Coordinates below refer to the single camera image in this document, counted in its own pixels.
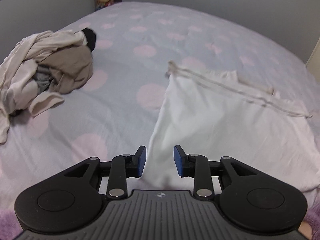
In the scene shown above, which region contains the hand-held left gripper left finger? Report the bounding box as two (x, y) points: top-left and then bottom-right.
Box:
(62, 145), (147, 200)

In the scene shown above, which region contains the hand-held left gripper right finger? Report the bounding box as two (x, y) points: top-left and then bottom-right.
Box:
(174, 145), (258, 200)

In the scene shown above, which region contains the white garment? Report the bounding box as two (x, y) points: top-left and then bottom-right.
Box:
(144, 60), (320, 193)

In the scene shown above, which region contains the pile of beige clothes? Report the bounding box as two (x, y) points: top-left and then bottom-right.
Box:
(0, 30), (87, 144)

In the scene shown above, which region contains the polka dot bed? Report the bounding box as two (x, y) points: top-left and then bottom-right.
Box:
(0, 1), (320, 215)

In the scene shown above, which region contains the grey garment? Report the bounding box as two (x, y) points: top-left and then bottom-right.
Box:
(33, 66), (55, 92)

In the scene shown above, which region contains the black garment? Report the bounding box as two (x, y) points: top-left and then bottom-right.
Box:
(80, 28), (97, 52)

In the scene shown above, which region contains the cream wardrobe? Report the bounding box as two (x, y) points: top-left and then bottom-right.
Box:
(306, 44), (320, 77)

